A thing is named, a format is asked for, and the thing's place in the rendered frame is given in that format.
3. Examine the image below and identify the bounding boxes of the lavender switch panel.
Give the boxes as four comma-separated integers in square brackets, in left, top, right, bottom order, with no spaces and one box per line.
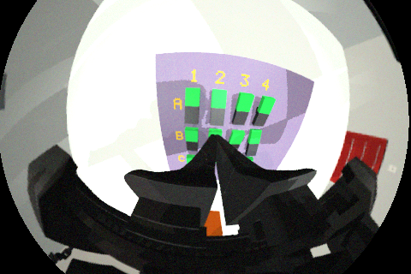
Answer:
[155,51,315,170]

